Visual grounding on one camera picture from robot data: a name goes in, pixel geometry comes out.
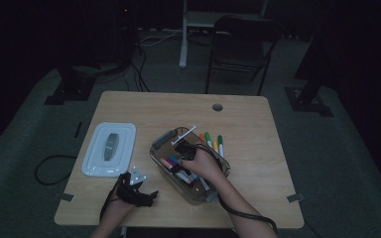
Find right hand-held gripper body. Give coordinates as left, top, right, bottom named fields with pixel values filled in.
left=171, top=124, right=198, bottom=161

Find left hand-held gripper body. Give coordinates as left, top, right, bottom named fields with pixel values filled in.
left=115, top=166, right=148, bottom=206

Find black marker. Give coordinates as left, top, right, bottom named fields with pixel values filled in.
left=174, top=164, right=192, bottom=177

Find clear storage box grey latches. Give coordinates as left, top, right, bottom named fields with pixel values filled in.
left=149, top=126, right=231, bottom=206

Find red marker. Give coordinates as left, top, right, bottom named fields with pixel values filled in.
left=159, top=158, right=192, bottom=186

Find dark blue marker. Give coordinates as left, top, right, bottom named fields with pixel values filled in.
left=191, top=177, right=211, bottom=192

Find person's left hand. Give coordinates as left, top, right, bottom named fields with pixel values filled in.
left=104, top=197, right=139, bottom=219

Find person's right hand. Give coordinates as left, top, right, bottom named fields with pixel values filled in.
left=179, top=148, right=228, bottom=189

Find black folding chair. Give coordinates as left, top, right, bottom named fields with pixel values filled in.
left=205, top=14, right=282, bottom=97

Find grey tape piece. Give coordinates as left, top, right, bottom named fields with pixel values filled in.
left=286, top=192, right=305, bottom=203

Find dark equipment with red light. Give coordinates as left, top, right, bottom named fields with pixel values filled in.
left=110, top=0, right=138, bottom=65

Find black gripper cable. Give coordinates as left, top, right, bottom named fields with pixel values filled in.
left=99, top=178, right=123, bottom=222
left=194, top=143, right=279, bottom=234

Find white lid grey handle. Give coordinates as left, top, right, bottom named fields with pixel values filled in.
left=80, top=121, right=137, bottom=179

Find black floor cables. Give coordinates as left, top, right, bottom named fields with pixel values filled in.
left=122, top=46, right=152, bottom=93

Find black floor cable loop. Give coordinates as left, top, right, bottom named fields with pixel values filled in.
left=34, top=154, right=78, bottom=186

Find white metal desk frame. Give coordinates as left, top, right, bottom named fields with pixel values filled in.
left=178, top=0, right=270, bottom=69

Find white floor cable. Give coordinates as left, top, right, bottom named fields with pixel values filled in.
left=138, top=29, right=184, bottom=48

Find black stand with base plate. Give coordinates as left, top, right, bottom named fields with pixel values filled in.
left=44, top=63, right=97, bottom=107
left=284, top=65, right=335, bottom=118

